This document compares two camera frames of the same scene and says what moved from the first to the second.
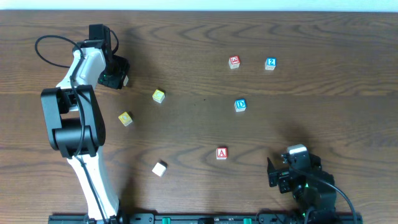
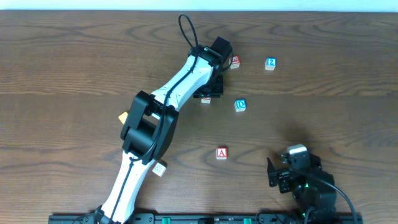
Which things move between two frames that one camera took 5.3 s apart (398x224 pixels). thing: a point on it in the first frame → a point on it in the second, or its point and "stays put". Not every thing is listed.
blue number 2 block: [270, 63] stays put
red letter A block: [221, 153] stays put
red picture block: [234, 61] stays put
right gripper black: [282, 175] stays put
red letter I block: [125, 81] → [206, 100]
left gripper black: [115, 79] → [208, 93]
